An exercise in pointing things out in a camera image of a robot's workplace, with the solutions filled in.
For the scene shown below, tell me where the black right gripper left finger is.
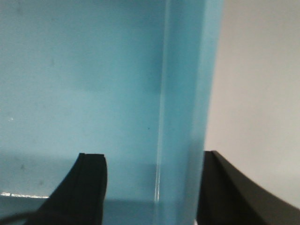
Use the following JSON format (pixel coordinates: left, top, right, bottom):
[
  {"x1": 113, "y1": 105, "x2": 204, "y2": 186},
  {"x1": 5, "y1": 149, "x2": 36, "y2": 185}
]
[{"x1": 25, "y1": 153, "x2": 107, "y2": 225}]

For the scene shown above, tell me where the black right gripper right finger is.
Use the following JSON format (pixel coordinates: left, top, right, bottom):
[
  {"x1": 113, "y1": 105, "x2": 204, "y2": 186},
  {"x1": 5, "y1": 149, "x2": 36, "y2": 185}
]
[{"x1": 196, "y1": 150, "x2": 300, "y2": 225}]

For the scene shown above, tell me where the light blue plastic box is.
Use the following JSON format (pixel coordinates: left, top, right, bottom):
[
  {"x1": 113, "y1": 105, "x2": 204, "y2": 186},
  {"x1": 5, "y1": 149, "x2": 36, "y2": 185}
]
[{"x1": 0, "y1": 0, "x2": 223, "y2": 225}]

